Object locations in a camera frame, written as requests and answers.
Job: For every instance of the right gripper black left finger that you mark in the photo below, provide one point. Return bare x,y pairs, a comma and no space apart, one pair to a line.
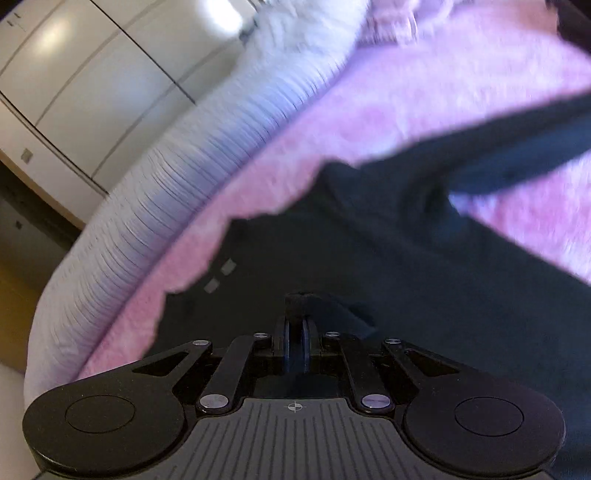
215,380

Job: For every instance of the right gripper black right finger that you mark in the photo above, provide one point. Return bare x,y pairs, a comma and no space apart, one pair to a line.
372,379

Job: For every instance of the black garment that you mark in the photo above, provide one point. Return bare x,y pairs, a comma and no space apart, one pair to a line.
379,251

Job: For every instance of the pink floral bed sheet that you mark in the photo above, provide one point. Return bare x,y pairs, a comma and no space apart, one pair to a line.
489,58

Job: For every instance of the lilac crumpled cloth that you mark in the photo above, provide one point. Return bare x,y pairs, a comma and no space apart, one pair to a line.
404,22

